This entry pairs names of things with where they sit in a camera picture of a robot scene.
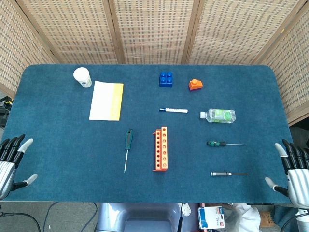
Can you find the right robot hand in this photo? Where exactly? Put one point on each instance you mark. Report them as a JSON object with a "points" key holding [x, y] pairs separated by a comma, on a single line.
{"points": [[298, 178]]}

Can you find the black silver precision screwdriver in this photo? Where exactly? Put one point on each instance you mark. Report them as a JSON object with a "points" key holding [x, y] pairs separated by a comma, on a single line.
{"points": [[219, 173]]}

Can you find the black yellow floor equipment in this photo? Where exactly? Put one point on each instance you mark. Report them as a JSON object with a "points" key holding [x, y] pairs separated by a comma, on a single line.
{"points": [[4, 113]]}

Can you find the orange test tube rack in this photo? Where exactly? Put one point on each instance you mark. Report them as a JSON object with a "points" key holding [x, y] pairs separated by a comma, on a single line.
{"points": [[160, 167]]}

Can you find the clear green label bottle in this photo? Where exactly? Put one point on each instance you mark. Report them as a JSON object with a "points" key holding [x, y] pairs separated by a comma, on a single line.
{"points": [[219, 115]]}

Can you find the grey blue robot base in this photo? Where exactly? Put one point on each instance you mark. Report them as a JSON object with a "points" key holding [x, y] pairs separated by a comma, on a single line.
{"points": [[144, 215]]}

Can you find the blue felt table cover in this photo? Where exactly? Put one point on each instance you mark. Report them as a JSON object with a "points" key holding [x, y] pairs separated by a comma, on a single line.
{"points": [[60, 149]]}

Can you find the white blue cardboard box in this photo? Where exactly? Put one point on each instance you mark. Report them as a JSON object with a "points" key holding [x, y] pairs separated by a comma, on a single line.
{"points": [[210, 217]]}

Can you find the teal black long screwdriver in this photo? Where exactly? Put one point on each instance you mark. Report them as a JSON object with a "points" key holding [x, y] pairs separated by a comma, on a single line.
{"points": [[129, 139]]}

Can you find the white blue marker pen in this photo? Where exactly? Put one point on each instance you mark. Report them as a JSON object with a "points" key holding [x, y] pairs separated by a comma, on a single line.
{"points": [[176, 110]]}

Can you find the woven wooden folding screen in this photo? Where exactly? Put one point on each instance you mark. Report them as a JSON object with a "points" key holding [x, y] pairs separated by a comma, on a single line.
{"points": [[154, 31]]}

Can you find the blue building block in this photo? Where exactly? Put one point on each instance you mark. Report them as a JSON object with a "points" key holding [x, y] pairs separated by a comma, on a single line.
{"points": [[165, 82]]}

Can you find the brown boot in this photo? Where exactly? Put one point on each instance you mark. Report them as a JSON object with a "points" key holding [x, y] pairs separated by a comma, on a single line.
{"points": [[266, 218]]}

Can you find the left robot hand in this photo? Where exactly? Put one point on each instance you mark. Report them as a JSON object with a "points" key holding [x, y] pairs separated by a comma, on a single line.
{"points": [[6, 169]]}

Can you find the white cloth bundle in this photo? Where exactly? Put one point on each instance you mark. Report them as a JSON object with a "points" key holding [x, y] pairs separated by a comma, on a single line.
{"points": [[243, 217]]}

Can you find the orange purple building block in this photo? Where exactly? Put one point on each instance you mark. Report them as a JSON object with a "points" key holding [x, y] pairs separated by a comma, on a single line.
{"points": [[196, 85]]}

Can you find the white yellow booklet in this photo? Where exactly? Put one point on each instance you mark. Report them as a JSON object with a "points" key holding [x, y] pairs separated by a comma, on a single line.
{"points": [[101, 101]]}

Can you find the green black striped screwdriver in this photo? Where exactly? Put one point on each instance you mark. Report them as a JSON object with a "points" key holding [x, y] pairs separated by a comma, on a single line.
{"points": [[214, 143]]}

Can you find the white floral paper cup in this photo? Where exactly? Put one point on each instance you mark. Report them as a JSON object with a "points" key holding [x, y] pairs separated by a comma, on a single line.
{"points": [[82, 76]]}

